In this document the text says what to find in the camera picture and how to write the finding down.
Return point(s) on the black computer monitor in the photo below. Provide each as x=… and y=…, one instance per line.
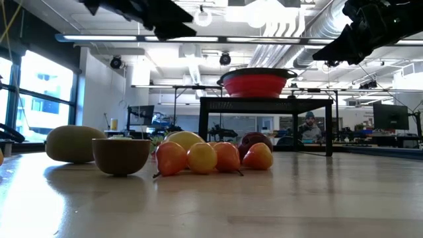
x=142, y=114
x=391, y=116

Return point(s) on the black background robot arm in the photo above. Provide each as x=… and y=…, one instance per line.
x=221, y=133

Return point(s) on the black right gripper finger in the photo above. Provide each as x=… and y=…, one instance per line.
x=350, y=56
x=343, y=39

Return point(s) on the black perforated metal shelf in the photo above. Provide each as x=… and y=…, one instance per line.
x=264, y=105

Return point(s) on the yellow plastic lemon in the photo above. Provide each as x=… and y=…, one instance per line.
x=185, y=139

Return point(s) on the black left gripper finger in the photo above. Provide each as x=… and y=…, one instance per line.
x=175, y=33
x=165, y=13

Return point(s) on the small orange plastic pear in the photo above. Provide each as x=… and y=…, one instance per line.
x=170, y=158
x=228, y=157
x=259, y=157
x=202, y=158

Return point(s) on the dark red plastic plum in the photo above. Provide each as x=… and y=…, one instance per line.
x=252, y=139

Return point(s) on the black background rig frame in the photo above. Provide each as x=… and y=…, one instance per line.
x=165, y=86

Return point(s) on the silver ventilation duct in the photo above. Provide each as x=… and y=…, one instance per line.
x=317, y=23

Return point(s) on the red collapsible colander bowl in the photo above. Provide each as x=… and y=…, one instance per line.
x=254, y=86

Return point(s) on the green mango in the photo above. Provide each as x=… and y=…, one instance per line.
x=69, y=143

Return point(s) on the black overhead light bar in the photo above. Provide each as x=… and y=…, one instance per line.
x=140, y=38

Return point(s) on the black ceiling camera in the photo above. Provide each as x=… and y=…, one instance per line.
x=368, y=85
x=332, y=63
x=225, y=59
x=115, y=62

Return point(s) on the yellow container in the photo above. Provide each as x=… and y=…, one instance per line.
x=114, y=124

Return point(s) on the person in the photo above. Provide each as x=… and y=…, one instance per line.
x=310, y=132

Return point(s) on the large window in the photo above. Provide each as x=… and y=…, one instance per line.
x=46, y=99

